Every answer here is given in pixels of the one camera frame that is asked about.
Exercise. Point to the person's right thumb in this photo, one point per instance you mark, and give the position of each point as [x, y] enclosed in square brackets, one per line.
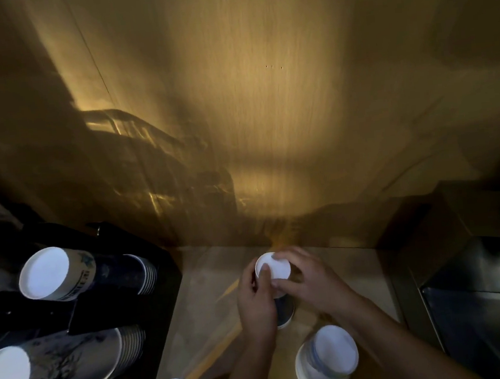
[286, 284]

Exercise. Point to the stack of blue patterned cups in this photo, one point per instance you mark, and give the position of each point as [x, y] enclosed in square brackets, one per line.
[46, 273]

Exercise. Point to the stack of pale printed cups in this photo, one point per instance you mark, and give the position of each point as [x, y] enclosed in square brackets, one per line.
[331, 350]

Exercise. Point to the person's left hand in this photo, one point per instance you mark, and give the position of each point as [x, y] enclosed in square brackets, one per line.
[256, 305]

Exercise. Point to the person's left forearm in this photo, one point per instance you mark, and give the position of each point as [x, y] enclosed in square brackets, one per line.
[250, 372]

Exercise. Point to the stack of ink painted cups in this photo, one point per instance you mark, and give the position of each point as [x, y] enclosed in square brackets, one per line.
[72, 363]

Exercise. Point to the black cup holder tray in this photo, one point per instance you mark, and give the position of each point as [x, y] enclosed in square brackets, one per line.
[156, 319]

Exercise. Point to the person's right hand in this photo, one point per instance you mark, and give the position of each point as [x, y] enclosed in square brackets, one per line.
[318, 284]

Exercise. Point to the person's right forearm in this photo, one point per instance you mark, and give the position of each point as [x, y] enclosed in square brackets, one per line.
[393, 349]

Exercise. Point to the stainless steel sink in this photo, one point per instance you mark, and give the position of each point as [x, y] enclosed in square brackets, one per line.
[482, 310]

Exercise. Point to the person's left thumb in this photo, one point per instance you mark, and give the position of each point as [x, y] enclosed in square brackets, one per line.
[266, 281]

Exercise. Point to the white paper cup dark rim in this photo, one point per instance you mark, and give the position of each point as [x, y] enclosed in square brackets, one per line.
[273, 265]

